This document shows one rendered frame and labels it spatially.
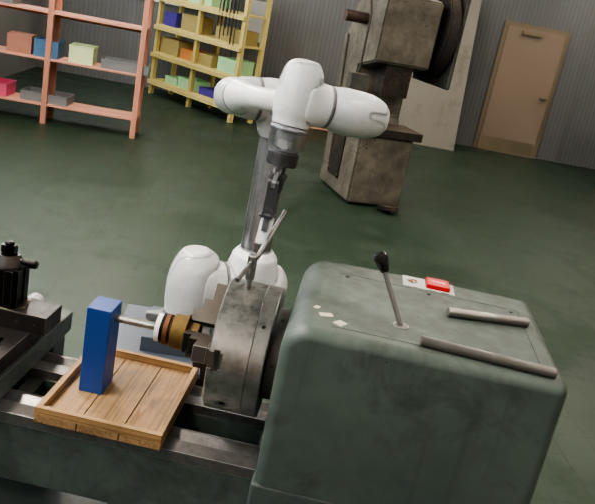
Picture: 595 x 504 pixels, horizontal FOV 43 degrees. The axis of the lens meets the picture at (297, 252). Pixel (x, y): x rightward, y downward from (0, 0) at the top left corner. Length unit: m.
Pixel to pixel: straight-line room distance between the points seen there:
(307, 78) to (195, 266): 0.87
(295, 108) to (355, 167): 5.98
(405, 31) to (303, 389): 6.31
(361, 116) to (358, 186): 5.98
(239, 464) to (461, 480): 0.50
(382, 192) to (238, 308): 6.26
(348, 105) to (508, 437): 0.82
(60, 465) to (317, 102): 1.04
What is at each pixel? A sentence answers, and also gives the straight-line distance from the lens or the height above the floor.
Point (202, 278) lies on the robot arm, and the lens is 2.41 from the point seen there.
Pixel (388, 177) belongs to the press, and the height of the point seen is 0.33.
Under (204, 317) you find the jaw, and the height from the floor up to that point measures 1.13.
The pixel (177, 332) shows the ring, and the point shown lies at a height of 1.10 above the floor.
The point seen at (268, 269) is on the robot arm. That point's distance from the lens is 2.46.
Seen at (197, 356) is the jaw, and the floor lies 1.10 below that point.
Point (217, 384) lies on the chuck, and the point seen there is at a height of 1.05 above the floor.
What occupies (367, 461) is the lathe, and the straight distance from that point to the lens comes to 1.69.
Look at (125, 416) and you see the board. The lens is 1.88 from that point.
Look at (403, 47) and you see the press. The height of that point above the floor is 1.62.
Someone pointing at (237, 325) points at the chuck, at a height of 1.18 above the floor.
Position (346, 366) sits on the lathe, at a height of 1.19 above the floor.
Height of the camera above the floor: 1.89
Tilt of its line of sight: 18 degrees down
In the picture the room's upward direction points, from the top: 11 degrees clockwise
